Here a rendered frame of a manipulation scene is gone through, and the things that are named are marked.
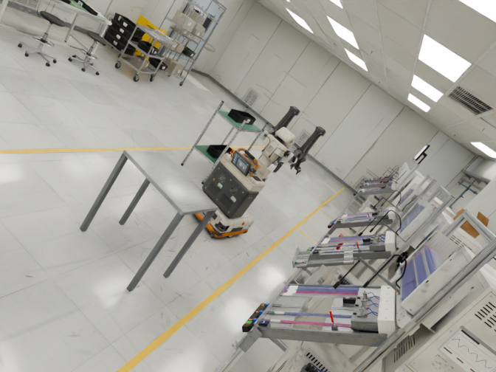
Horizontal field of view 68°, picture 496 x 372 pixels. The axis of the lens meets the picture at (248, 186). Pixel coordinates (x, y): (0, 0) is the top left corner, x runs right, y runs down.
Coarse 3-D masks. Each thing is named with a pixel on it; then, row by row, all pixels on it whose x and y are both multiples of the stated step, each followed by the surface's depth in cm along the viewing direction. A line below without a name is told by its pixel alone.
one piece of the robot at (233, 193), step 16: (224, 160) 412; (256, 160) 393; (224, 176) 412; (240, 176) 401; (256, 176) 412; (208, 192) 423; (224, 192) 411; (240, 192) 401; (256, 192) 410; (224, 208) 411; (240, 208) 407
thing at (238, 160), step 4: (236, 152) 395; (232, 156) 402; (236, 156) 397; (240, 156) 393; (232, 160) 404; (236, 160) 399; (240, 160) 395; (244, 160) 390; (232, 164) 406; (236, 164) 401; (240, 164) 397; (244, 164) 392; (248, 164) 388; (240, 168) 399; (244, 168) 394; (248, 168) 390; (252, 168) 393; (244, 172) 396; (248, 172) 394; (252, 172) 393
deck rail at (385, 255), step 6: (354, 252) 328; (360, 252) 325; (366, 252) 323; (372, 252) 321; (378, 252) 319; (384, 252) 317; (390, 252) 315; (318, 258) 339; (324, 258) 337; (330, 258) 335; (366, 258) 323; (372, 258) 321; (378, 258) 320; (384, 258) 318
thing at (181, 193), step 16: (144, 160) 279; (160, 160) 297; (112, 176) 281; (160, 176) 273; (176, 176) 290; (144, 192) 325; (160, 192) 259; (176, 192) 268; (192, 192) 284; (96, 208) 291; (128, 208) 329; (176, 208) 253; (192, 208) 262; (208, 208) 278; (176, 224) 256; (160, 240) 260; (192, 240) 298; (176, 256) 306; (144, 272) 271; (128, 288) 276
